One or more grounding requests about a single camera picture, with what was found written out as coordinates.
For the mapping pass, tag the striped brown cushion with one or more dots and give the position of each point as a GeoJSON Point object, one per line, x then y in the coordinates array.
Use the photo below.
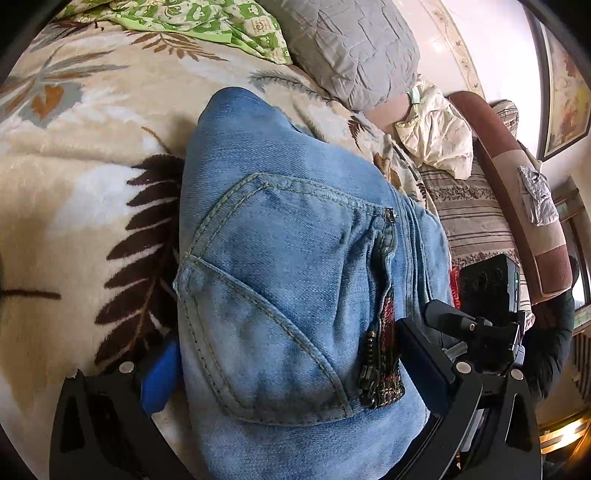
{"type": "Point", "coordinates": [505, 115]}

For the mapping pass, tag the grey quilted pillow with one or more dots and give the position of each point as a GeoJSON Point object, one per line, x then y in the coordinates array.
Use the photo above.
{"type": "Point", "coordinates": [351, 50]}

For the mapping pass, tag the framed wall picture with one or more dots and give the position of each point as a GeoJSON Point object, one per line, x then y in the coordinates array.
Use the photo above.
{"type": "Point", "coordinates": [568, 92]}

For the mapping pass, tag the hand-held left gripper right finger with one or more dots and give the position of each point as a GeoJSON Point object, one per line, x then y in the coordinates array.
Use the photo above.
{"type": "Point", "coordinates": [429, 367]}

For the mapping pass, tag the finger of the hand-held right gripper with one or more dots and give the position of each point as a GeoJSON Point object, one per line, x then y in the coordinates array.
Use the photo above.
{"type": "Point", "coordinates": [450, 318]}

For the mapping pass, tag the pink pillow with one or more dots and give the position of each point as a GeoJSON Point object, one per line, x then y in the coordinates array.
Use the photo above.
{"type": "Point", "coordinates": [388, 113]}

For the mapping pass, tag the person's right forearm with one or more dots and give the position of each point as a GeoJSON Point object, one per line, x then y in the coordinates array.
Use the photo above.
{"type": "Point", "coordinates": [554, 332]}

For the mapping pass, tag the green patterned quilt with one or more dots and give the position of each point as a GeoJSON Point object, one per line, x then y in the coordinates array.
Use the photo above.
{"type": "Point", "coordinates": [194, 23]}

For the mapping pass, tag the cream leaf print blanket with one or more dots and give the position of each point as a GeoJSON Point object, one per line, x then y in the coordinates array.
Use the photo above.
{"type": "Point", "coordinates": [92, 138]}

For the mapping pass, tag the blue denim pants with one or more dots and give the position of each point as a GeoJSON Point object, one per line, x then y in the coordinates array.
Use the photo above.
{"type": "Point", "coordinates": [277, 277]}

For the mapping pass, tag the crumpled cream cloth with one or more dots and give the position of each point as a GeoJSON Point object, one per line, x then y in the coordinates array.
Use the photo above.
{"type": "Point", "coordinates": [438, 134]}

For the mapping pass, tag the striped floral bed sheet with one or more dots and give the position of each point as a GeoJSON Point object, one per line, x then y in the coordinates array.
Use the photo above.
{"type": "Point", "coordinates": [471, 207]}

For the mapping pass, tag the crumpled grey cloth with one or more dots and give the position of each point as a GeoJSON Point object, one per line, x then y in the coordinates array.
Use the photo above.
{"type": "Point", "coordinates": [535, 198]}

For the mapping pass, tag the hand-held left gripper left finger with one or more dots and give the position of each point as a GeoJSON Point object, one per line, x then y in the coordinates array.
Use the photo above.
{"type": "Point", "coordinates": [159, 378]}

